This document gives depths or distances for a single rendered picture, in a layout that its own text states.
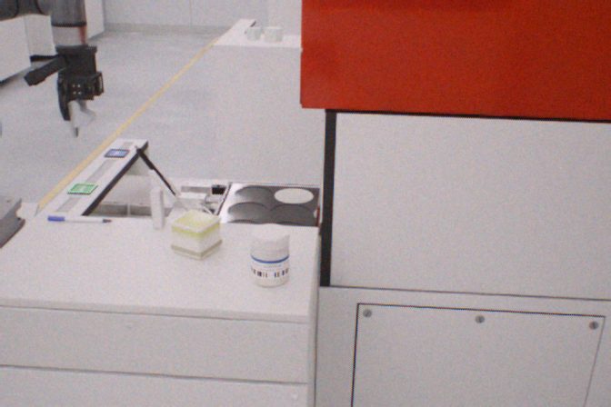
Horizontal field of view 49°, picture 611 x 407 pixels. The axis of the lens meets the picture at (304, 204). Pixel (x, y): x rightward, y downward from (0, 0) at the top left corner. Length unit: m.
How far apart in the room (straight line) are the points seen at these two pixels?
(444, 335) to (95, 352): 0.77
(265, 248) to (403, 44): 0.47
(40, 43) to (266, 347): 7.04
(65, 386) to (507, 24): 1.06
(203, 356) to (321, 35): 0.64
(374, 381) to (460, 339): 0.23
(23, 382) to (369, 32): 0.91
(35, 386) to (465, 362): 0.93
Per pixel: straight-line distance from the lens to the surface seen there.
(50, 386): 1.37
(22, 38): 7.38
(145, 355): 1.26
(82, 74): 1.60
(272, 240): 1.19
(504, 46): 1.37
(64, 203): 1.66
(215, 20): 9.71
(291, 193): 1.79
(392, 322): 1.58
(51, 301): 1.26
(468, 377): 1.68
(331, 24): 1.33
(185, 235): 1.32
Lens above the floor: 1.59
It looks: 23 degrees down
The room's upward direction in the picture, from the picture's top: 1 degrees clockwise
